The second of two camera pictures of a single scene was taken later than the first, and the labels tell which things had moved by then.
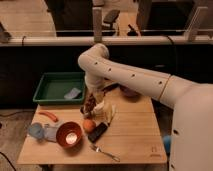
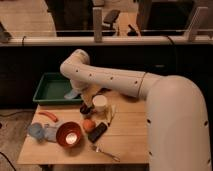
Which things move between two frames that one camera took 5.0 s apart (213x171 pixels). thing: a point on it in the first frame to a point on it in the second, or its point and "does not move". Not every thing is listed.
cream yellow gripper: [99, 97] to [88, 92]
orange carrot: [51, 116] does not move
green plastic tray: [53, 86] does not move
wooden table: [68, 134] does not move
